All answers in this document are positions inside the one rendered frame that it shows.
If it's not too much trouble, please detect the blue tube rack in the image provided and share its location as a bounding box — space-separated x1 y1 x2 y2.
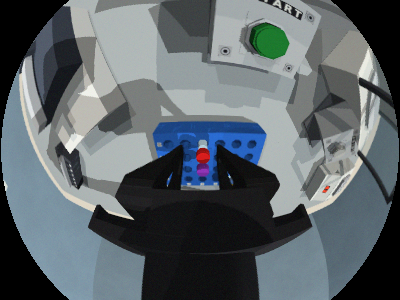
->
153 121 267 185

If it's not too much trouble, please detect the red-capped test tube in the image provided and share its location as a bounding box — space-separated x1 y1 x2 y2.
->
196 140 210 163

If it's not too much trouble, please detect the black rectangular block with holes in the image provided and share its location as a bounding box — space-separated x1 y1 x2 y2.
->
55 141 84 190

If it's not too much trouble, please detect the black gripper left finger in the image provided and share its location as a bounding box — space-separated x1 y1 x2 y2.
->
120 145 184 190

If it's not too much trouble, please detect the white block with round holes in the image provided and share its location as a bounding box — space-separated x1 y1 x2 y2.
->
305 158 355 201

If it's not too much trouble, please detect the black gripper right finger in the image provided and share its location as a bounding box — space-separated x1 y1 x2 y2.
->
216 144 280 201

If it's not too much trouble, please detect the grey bench mat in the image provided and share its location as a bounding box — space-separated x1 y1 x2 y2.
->
23 0 349 218

